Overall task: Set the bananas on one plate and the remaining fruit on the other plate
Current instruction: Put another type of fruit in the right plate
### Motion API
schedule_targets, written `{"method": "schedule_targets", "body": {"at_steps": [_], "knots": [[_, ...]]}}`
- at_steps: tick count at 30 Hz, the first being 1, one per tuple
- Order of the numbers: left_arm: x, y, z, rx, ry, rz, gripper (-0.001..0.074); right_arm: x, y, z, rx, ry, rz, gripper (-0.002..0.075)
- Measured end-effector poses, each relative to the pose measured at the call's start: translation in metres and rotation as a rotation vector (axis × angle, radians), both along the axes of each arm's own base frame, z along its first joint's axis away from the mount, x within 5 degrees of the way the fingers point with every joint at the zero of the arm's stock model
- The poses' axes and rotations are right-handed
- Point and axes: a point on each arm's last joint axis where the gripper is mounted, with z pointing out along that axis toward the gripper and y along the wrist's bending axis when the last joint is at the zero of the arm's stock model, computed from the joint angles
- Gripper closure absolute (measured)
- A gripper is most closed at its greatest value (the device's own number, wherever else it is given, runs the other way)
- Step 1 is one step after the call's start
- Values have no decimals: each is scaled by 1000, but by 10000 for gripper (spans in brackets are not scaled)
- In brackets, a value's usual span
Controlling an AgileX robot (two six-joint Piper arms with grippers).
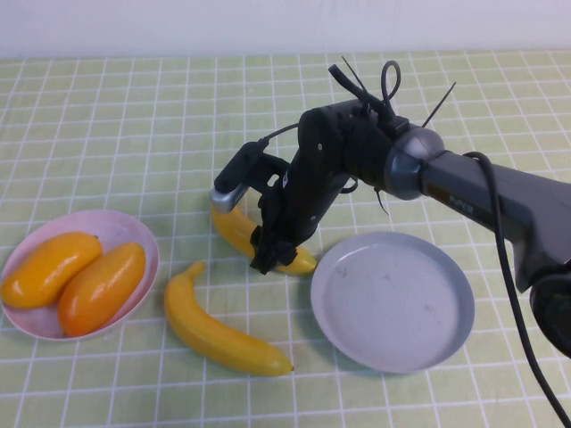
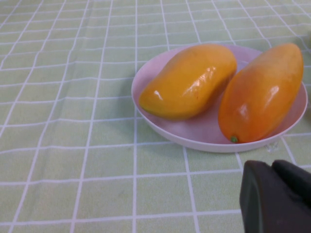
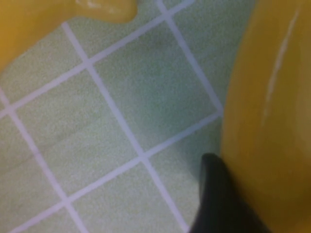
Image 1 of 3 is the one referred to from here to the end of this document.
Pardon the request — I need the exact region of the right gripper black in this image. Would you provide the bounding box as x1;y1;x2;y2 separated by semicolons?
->
248;167;354;276

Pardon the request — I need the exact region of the yellow banana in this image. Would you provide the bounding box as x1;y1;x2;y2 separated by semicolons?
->
163;261;295;378
211;205;319;276

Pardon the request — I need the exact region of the reddish orange mango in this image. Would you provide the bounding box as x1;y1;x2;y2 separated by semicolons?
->
56;242;147;338

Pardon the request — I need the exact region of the yellow orange mango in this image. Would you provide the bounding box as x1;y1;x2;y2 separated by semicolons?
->
0;231;103;310

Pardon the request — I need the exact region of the blue-grey round plate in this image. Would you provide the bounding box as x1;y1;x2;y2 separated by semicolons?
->
310;230;475;375

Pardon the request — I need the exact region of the pink round plate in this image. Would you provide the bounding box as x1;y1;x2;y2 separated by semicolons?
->
0;210;160;342

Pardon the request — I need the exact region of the black zip tie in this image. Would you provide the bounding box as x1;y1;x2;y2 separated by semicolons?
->
423;81;458;128
373;187;390;218

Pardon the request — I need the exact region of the green checked tablecloth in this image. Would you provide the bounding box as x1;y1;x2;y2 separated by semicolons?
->
0;49;571;428

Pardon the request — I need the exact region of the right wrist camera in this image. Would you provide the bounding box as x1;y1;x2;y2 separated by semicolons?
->
211;140;265;216

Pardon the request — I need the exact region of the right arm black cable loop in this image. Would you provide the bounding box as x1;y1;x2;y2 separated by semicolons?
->
328;61;402;118

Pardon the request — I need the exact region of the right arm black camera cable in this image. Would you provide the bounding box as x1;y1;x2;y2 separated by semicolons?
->
256;123;571;428

